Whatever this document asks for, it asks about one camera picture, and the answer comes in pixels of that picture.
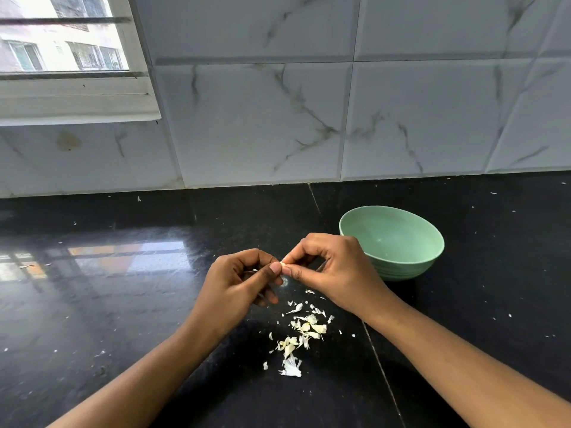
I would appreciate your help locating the person's right thumb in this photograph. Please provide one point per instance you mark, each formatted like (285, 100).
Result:
(295, 273)

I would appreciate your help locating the person's left forearm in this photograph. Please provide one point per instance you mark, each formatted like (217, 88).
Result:
(147, 378)

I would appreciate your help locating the white window frame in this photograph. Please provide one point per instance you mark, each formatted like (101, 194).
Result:
(89, 97)

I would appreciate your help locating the metal window bar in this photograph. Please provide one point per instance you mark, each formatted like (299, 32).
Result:
(62, 20)
(67, 75)

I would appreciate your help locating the green bowl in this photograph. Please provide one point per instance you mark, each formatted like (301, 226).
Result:
(392, 240)

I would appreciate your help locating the person's left thumb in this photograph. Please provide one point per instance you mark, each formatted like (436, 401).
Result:
(270, 278)

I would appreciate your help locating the pile of garlic peels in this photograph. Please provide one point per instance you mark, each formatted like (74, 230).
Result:
(303, 329)

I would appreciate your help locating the person's right forearm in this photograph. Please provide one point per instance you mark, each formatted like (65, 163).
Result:
(459, 369)

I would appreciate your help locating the person's right hand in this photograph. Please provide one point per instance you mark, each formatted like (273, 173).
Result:
(343, 276)

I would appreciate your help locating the person's left hand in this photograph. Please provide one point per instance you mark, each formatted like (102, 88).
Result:
(223, 289)

